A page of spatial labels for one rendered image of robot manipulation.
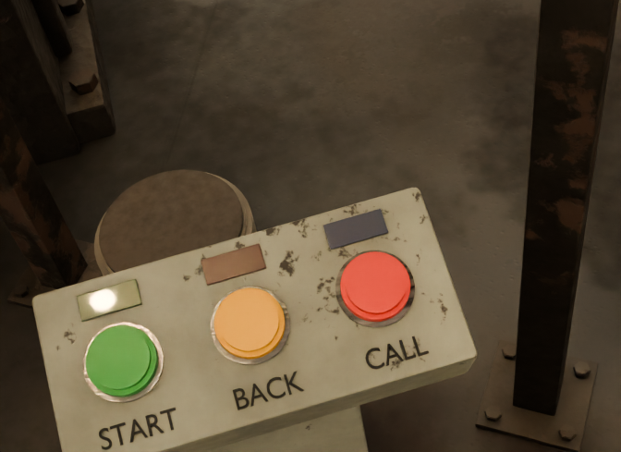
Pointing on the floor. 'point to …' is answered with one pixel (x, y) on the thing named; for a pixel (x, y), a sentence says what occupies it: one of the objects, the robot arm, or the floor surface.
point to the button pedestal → (43, 313)
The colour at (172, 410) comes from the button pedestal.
